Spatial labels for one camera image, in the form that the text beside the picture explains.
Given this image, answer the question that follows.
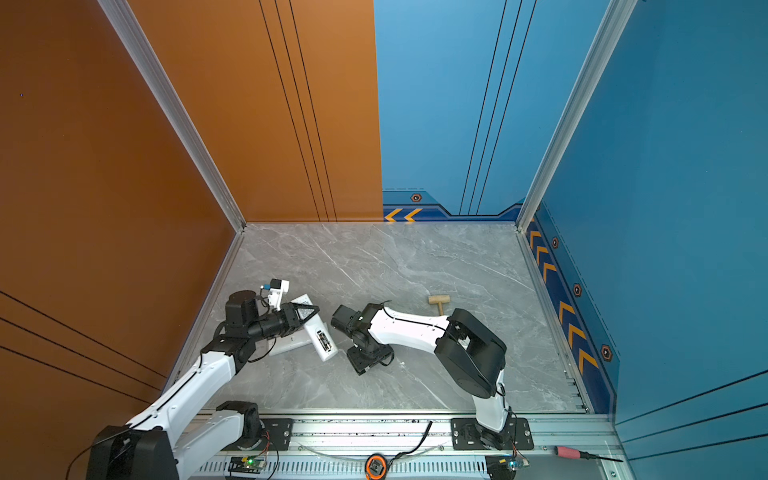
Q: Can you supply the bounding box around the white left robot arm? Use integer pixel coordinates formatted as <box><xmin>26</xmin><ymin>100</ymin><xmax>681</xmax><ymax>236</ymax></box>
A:
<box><xmin>86</xmin><ymin>290</ymin><xmax>319</xmax><ymax>479</ymax></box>

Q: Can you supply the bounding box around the circuit board right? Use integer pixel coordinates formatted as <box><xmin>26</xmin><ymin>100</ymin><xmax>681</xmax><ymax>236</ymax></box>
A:
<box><xmin>485</xmin><ymin>455</ymin><xmax>530</xmax><ymax>480</ymax></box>

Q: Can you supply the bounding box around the aluminium corner post right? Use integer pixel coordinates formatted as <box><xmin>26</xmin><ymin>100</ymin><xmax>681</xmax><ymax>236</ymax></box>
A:
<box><xmin>516</xmin><ymin>0</ymin><xmax>637</xmax><ymax>233</ymax></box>

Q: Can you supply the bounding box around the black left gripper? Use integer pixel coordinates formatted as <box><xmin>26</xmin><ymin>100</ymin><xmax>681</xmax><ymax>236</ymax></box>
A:
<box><xmin>248</xmin><ymin>304</ymin><xmax>319</xmax><ymax>345</ymax></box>

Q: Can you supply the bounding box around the white remote with QR label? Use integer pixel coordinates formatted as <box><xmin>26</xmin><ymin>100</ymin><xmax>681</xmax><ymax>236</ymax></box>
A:
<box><xmin>268</xmin><ymin>332</ymin><xmax>312</xmax><ymax>356</ymax></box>

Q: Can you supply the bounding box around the pink handled screwdriver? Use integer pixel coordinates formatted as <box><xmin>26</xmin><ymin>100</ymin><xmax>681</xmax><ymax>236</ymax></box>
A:
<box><xmin>554</xmin><ymin>446</ymin><xmax>622</xmax><ymax>463</ymax></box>

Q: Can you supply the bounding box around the white remote control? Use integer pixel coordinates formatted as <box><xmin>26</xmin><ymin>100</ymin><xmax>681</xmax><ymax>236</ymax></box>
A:
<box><xmin>292</xmin><ymin>294</ymin><xmax>338</xmax><ymax>362</ymax></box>

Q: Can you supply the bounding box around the aluminium corner post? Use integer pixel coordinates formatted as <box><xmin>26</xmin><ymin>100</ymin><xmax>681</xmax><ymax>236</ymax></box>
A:
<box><xmin>98</xmin><ymin>0</ymin><xmax>247</xmax><ymax>234</ymax></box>
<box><xmin>516</xmin><ymin>0</ymin><xmax>637</xmax><ymax>233</ymax></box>

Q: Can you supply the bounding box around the green circuit board left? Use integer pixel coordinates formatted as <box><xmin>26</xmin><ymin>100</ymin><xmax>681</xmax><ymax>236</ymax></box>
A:
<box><xmin>226</xmin><ymin>456</ymin><xmax>268</xmax><ymax>476</ymax></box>

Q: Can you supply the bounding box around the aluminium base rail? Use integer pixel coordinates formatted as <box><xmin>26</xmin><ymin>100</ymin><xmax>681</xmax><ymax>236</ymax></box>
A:
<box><xmin>187</xmin><ymin>410</ymin><xmax>633</xmax><ymax>479</ymax></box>

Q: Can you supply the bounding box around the wooden mallet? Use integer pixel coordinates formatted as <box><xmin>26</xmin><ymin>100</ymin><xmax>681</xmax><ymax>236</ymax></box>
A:
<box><xmin>428</xmin><ymin>295</ymin><xmax>451</xmax><ymax>316</ymax></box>

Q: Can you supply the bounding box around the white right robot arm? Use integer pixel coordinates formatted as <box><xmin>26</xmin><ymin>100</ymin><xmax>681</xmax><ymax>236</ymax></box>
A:
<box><xmin>332</xmin><ymin>303</ymin><xmax>513</xmax><ymax>450</ymax></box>

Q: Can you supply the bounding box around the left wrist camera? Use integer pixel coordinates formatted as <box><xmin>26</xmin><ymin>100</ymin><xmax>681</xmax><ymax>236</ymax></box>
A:
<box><xmin>259</xmin><ymin>279</ymin><xmax>290</xmax><ymax>311</ymax></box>

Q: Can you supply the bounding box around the aluminium corner post left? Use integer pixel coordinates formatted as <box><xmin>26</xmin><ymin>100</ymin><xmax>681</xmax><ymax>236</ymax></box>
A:
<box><xmin>98</xmin><ymin>0</ymin><xmax>247</xmax><ymax>234</ymax></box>

